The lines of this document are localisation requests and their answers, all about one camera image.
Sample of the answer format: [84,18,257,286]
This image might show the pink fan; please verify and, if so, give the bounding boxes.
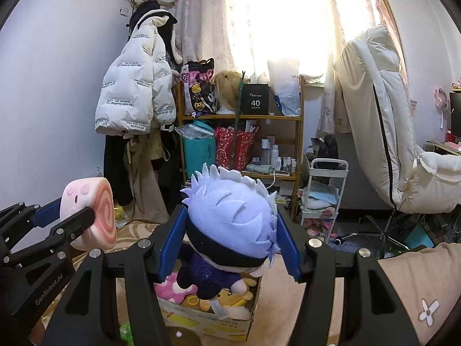
[434,87,452,132]

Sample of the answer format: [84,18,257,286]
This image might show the dark hanging coat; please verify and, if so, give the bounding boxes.
[158,128,184,188]

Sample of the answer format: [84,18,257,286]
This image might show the yellow plush toy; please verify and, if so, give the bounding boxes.
[180,288,254,318]

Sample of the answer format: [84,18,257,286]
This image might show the cardboard box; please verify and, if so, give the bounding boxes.
[155,270,262,343]

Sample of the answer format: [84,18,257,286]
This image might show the pink and white plush toy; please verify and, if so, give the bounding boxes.
[155,273,199,300]

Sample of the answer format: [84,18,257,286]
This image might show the green pole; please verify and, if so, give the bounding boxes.
[228,70,247,174]

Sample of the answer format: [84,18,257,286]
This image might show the green tissue pack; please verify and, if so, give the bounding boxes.
[120,322,135,345]

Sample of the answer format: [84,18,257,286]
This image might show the beige brown printed blanket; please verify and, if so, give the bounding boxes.
[36,221,346,346]

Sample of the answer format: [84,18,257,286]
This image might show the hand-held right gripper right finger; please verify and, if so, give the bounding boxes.
[275,211,420,346]

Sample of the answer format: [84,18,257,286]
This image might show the black box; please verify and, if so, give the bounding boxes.
[241,84,271,115]

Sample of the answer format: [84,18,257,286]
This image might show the floral curtain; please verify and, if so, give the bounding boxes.
[175,0,407,134]

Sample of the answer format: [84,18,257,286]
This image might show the teal bag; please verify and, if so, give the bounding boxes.
[182,124,217,179]

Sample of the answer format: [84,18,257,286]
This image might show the black pink patterned bag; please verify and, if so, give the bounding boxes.
[181,58,218,116]

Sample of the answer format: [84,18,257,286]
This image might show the teal box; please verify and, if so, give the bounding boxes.
[405,223,436,249]

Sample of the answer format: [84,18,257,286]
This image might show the person's own leg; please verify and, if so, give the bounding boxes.
[376,241,461,346]

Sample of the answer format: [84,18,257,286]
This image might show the group of cosmetic bottles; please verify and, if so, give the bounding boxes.
[252,138,298,174]

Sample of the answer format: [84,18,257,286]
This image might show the white trolley cart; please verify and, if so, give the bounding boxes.
[301,158,349,246]

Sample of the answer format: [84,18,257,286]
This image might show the pink roll cake plush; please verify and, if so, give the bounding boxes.
[59,177,118,251]

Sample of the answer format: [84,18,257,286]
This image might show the folded cloths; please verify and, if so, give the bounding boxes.
[303,182,341,211]

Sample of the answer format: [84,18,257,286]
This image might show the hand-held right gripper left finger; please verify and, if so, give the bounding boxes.
[43,205,190,346]

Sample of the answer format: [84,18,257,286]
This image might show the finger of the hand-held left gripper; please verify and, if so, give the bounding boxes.
[0,207,96,278]
[0,198,66,246]

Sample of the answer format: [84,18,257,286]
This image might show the white puffer jacket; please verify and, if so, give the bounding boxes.
[94,9,178,136]

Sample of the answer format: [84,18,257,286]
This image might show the red patterned bag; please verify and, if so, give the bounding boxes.
[215,126,258,168]

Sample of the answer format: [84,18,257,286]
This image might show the black monitor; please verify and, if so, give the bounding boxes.
[448,92,461,138]

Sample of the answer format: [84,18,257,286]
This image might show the wooden shelf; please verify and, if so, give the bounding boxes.
[178,76,305,224]

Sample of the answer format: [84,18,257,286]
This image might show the cream office chair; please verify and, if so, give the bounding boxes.
[333,23,461,256]

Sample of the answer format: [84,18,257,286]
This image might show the clear plastic packet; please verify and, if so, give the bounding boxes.
[175,123,215,141]

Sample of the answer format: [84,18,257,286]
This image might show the white plastic bag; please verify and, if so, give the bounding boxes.
[267,59,301,116]

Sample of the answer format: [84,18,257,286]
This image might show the blonde wig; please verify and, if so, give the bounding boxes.
[211,70,243,114]

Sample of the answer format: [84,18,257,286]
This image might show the beige hanging garment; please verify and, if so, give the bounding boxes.
[124,131,170,224]

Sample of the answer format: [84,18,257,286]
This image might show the black hanging garment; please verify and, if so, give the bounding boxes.
[104,133,134,206]

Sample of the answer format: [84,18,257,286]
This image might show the white desk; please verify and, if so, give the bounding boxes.
[424,140,461,156]

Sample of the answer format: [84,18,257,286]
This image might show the white-haired plush doll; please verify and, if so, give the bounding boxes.
[173,164,279,319]

